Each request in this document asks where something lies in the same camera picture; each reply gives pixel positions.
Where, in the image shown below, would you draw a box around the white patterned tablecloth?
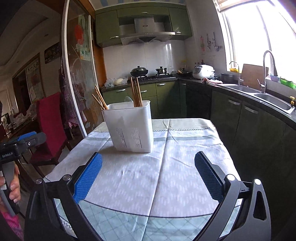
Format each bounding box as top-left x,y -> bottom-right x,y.
45,118 -> 238,240

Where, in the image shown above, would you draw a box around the stainless steel sink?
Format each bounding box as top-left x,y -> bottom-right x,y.
218,84 -> 295,114

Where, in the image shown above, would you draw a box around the person's left hand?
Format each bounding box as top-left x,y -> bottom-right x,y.
0,163 -> 21,212

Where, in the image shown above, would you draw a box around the wooden cutting board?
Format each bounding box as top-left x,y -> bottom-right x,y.
241,64 -> 264,91

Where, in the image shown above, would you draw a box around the sliding glass door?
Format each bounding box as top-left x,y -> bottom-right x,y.
61,0 -> 101,137

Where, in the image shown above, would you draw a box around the striped wooden chopstick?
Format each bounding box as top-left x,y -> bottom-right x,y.
133,79 -> 141,107

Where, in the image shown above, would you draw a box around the patterned brown chopstick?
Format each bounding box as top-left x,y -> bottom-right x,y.
92,94 -> 105,110

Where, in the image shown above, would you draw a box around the white plastic utensil holder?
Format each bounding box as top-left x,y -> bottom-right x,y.
103,100 -> 154,153

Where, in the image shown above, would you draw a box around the pink sleeve forearm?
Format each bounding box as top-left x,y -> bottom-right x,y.
1,204 -> 24,240

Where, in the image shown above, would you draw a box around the tan wooden chopstick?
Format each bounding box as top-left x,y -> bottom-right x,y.
96,89 -> 108,109

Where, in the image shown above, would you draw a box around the red-handled wooden chopstick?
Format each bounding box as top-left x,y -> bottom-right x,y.
130,77 -> 137,107

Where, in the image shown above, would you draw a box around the clear plastic spoon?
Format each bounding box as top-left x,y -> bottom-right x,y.
125,96 -> 133,103

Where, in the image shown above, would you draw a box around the green kitchen cabinets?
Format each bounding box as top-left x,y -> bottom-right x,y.
102,78 -> 187,119

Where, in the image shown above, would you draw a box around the gas stove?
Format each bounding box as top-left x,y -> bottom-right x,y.
138,74 -> 176,82

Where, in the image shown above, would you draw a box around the dark brown wooden chopstick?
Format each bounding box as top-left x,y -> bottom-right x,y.
133,86 -> 140,107

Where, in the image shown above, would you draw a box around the light wooden chopstick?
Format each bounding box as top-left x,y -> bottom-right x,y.
95,85 -> 108,109

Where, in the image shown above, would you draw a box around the steel kitchen faucet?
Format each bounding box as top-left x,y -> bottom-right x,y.
257,50 -> 278,94

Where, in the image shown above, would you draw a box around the white rice cooker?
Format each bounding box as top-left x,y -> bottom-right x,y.
192,64 -> 215,80

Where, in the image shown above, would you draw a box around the small steel pot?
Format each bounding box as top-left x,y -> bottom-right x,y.
156,66 -> 167,75

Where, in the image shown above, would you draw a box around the red chair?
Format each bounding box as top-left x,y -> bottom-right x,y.
30,92 -> 72,168

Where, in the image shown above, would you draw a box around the black wok with lid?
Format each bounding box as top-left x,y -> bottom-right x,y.
130,66 -> 148,77

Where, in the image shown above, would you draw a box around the steel range hood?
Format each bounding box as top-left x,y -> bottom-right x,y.
119,15 -> 176,45

